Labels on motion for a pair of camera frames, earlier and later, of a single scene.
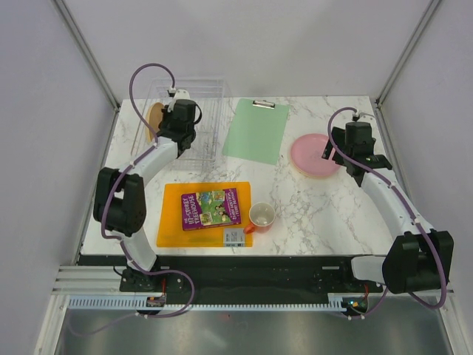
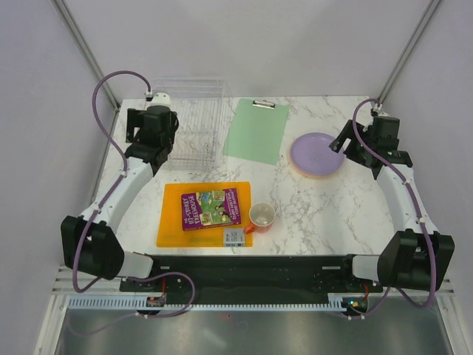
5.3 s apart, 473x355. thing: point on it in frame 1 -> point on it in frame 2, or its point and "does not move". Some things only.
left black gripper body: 166,117 -> 169,142
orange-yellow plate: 307,174 does not move
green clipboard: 256,130 does not move
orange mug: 261,215 does not move
